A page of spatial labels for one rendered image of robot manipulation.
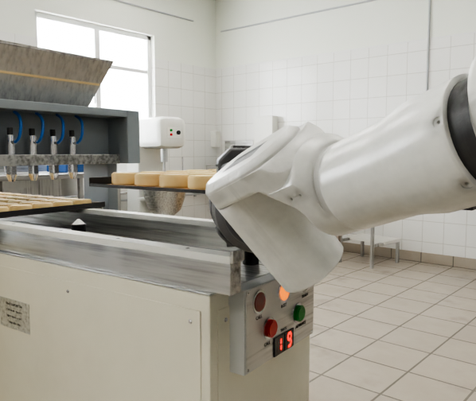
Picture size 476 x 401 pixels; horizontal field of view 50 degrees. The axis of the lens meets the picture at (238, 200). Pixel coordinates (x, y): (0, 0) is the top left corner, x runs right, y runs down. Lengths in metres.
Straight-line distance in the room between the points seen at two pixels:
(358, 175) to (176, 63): 5.95
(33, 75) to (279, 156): 1.15
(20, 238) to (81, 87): 0.56
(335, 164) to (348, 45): 5.30
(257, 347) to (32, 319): 0.50
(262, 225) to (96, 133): 1.24
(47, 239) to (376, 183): 0.86
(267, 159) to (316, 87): 5.40
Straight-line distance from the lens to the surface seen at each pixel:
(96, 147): 1.62
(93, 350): 1.02
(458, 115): 0.28
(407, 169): 0.30
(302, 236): 0.42
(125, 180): 0.87
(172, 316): 0.85
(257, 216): 0.42
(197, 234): 1.18
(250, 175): 0.38
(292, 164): 0.36
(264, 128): 5.98
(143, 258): 0.89
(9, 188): 4.34
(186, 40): 6.42
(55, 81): 1.51
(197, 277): 0.81
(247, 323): 0.83
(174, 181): 0.79
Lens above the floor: 1.05
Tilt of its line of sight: 5 degrees down
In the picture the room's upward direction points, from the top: straight up
